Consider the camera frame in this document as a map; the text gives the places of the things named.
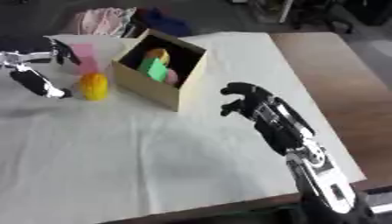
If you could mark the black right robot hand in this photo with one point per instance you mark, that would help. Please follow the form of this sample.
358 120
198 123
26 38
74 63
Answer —
278 128

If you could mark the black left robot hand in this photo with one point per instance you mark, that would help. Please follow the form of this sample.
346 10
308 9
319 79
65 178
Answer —
31 81

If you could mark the pink block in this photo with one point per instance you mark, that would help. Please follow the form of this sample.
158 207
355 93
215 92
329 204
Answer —
86 57

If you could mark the pink round toy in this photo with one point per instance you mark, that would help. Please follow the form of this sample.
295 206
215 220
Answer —
172 77

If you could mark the tan cardboard box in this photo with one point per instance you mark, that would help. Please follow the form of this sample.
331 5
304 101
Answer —
145 84

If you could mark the pink and white bag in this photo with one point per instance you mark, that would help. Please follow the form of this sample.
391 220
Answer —
104 21

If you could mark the dark blue bag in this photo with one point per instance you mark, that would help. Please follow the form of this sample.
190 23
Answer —
166 23

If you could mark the orange yellow toy fruit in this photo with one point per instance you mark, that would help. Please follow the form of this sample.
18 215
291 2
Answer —
157 54

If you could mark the green block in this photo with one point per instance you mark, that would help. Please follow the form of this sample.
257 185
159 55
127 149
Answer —
155 70

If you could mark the black chair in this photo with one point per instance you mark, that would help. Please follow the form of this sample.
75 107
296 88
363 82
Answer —
321 16

